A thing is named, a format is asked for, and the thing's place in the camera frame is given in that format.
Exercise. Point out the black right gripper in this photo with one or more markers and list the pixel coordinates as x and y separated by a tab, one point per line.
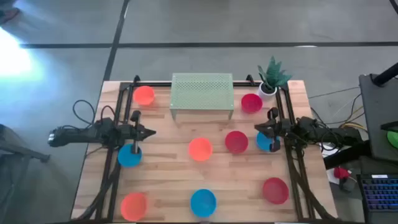
281	129

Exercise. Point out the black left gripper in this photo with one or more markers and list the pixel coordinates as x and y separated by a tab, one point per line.
132	132

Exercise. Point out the blue plastic mini bowl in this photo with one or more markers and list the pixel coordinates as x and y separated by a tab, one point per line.
127	158
263	143
203	203

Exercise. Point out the red plastic mini bowl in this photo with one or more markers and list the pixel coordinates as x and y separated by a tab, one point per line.
251	103
236	142
275	190

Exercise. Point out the orange plastic mini bowl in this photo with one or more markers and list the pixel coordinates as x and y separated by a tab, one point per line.
200	149
144	95
134	207

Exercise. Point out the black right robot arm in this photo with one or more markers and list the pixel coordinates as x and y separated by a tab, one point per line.
342	135

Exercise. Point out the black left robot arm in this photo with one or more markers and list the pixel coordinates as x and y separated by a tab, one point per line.
77	134

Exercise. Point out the white plant pot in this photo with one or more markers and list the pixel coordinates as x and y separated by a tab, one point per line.
265	92

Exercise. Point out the green artificial plant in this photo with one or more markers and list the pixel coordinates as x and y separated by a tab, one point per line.
273	74

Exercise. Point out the green perforated metal shelf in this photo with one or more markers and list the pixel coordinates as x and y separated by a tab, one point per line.
202	91

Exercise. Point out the black metal bar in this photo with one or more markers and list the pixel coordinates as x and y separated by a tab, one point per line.
345	157

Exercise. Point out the small red object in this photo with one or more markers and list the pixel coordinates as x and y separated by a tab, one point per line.
341	172

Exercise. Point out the small dark grey object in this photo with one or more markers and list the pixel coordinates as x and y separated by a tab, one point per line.
346	185

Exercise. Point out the dark grey computer case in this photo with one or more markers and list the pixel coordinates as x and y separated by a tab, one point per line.
376	118

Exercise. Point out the dark metal stand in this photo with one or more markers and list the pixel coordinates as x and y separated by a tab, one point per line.
31	154

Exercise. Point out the green round object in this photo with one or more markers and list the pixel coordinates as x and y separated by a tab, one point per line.
393	139

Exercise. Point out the black stand pole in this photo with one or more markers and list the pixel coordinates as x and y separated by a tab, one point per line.
385	74

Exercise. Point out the black laptop backlit keyboard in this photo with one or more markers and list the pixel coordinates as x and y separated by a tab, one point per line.
381	194

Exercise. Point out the black aluminium table frame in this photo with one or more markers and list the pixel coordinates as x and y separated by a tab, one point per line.
114	183

